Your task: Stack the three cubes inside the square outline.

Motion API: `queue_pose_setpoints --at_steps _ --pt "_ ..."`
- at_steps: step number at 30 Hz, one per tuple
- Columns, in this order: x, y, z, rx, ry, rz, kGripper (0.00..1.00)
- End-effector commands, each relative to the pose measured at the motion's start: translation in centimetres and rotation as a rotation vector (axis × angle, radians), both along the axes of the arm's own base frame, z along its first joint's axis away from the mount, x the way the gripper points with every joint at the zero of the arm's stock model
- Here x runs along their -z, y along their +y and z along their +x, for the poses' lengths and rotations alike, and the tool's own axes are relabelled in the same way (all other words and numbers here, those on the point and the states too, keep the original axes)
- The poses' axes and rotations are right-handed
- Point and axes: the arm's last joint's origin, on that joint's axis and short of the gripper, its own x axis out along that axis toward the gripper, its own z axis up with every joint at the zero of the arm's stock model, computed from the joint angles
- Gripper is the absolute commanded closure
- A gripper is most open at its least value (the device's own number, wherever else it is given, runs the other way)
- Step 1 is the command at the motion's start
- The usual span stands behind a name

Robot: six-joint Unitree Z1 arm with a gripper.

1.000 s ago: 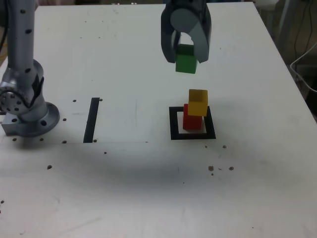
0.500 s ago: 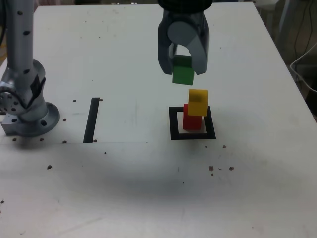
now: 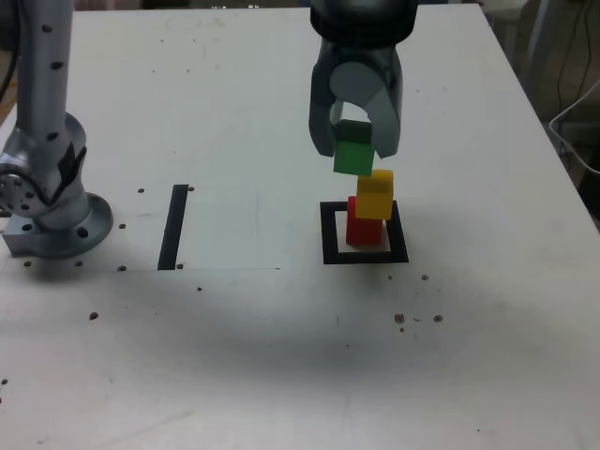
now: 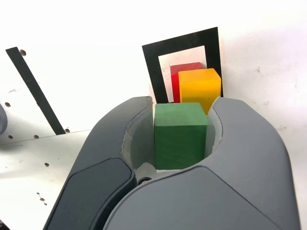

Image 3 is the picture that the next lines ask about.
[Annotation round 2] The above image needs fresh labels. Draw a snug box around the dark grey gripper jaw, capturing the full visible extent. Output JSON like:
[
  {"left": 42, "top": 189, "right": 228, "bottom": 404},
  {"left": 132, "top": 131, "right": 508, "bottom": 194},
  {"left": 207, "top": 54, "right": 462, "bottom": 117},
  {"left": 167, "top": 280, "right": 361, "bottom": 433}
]
[{"left": 307, "top": 42, "right": 347, "bottom": 158}]

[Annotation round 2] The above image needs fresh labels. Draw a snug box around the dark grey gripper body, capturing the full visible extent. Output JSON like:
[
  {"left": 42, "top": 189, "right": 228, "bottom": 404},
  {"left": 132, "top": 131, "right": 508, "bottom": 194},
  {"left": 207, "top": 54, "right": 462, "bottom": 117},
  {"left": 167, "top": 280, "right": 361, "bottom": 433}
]
[{"left": 317, "top": 40, "right": 398, "bottom": 68}]

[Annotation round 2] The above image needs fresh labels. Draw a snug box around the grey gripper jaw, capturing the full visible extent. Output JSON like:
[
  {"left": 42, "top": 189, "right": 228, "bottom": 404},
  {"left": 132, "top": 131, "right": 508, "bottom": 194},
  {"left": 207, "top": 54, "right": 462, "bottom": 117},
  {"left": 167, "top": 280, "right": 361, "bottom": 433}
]
[{"left": 328, "top": 48, "right": 404, "bottom": 160}]

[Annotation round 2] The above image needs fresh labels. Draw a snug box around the green cube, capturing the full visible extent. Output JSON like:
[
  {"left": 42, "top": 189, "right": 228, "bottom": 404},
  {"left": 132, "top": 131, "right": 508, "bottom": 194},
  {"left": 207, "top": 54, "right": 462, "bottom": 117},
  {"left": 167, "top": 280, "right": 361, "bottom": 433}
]
[{"left": 332, "top": 118, "right": 376, "bottom": 177}]

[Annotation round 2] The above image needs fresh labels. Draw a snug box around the yellow cube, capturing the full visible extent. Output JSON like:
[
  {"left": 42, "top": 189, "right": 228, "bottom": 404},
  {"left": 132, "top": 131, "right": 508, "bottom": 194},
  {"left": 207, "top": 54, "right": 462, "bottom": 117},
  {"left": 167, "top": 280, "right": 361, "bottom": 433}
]
[{"left": 353, "top": 169, "right": 396, "bottom": 222}]

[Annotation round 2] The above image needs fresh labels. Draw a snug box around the red cube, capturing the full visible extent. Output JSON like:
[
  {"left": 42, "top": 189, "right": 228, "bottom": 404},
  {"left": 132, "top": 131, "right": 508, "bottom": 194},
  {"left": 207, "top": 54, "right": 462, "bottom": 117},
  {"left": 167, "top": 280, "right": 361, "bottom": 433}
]
[{"left": 345, "top": 195, "right": 384, "bottom": 248}]

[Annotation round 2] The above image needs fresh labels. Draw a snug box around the black tape square outline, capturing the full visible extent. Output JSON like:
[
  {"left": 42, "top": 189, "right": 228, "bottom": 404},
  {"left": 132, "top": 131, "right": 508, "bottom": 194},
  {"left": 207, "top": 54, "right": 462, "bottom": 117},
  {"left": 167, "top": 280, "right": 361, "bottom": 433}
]
[{"left": 320, "top": 200, "right": 410, "bottom": 265}]

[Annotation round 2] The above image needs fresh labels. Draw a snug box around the white stool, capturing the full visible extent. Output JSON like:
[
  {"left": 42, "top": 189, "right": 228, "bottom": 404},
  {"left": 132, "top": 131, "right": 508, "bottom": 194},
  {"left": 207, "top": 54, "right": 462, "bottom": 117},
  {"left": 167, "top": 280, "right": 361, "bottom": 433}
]
[{"left": 482, "top": 0, "right": 530, "bottom": 53}]

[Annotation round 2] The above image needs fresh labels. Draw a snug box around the black tape strip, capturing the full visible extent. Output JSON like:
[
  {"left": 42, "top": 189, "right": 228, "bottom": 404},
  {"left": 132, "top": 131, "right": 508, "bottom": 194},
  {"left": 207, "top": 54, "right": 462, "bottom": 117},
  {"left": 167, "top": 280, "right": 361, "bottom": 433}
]
[{"left": 157, "top": 184, "right": 190, "bottom": 272}]

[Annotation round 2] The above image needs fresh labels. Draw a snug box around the white cable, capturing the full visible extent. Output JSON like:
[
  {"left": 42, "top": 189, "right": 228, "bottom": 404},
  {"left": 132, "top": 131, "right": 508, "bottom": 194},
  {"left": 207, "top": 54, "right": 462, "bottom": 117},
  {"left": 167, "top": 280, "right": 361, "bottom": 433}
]
[{"left": 548, "top": 78, "right": 600, "bottom": 177}]

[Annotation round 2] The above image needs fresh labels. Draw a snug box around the white post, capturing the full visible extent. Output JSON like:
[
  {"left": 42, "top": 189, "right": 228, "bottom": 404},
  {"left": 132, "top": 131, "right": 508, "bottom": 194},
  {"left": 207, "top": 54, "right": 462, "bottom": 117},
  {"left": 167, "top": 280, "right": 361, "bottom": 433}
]
[{"left": 523, "top": 0, "right": 559, "bottom": 95}]

